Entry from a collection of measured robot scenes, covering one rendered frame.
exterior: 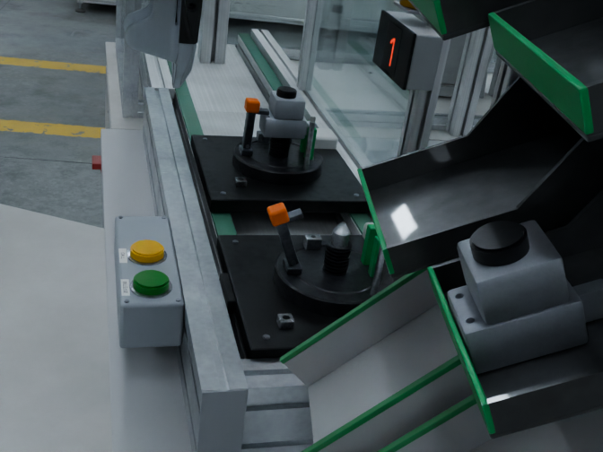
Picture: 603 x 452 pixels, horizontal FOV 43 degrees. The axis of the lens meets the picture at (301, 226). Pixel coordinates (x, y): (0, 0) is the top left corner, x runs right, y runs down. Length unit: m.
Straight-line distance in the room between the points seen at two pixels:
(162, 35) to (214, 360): 0.33
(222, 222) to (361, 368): 0.44
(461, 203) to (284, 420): 0.33
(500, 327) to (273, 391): 0.39
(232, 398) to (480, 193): 0.32
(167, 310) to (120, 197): 0.47
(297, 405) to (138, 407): 0.19
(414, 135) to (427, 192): 0.47
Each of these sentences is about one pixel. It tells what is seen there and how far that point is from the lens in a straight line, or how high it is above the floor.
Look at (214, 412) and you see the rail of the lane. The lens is 0.77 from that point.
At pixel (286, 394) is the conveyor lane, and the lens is 0.78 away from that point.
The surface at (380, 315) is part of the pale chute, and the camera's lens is 0.68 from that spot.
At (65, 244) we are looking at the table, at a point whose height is 0.86.
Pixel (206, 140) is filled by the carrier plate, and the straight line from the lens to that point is 1.27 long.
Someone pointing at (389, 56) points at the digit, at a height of 1.19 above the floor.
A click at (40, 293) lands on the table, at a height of 0.86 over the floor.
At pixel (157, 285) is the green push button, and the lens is 0.87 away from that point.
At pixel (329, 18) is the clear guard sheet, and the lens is 1.48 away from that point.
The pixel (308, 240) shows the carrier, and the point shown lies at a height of 1.00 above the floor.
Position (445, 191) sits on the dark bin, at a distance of 0.59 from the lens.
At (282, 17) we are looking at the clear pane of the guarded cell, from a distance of 2.17.
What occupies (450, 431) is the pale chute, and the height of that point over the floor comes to 1.08.
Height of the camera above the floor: 1.45
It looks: 27 degrees down
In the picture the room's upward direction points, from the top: 8 degrees clockwise
